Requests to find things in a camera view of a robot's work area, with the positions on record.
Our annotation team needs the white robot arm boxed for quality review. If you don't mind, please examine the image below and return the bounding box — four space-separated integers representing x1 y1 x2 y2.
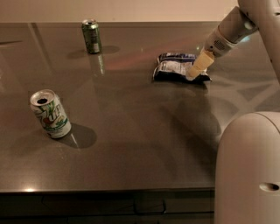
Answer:
189 0 280 224

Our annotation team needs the dark drawer handle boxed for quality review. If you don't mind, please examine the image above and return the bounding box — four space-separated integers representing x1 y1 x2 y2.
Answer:
133 199 167 216

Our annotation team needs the blue chip bag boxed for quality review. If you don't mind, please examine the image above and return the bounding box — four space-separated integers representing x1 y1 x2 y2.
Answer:
152 52 211 84

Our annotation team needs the green soda can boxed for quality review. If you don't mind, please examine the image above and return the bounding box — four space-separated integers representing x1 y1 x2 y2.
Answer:
81 19 102 54

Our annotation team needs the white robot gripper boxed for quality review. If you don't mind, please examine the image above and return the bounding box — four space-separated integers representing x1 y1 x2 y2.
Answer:
186 27 235 81

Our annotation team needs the white 7up soda can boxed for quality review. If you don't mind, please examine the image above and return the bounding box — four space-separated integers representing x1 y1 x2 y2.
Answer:
30 89 72 138

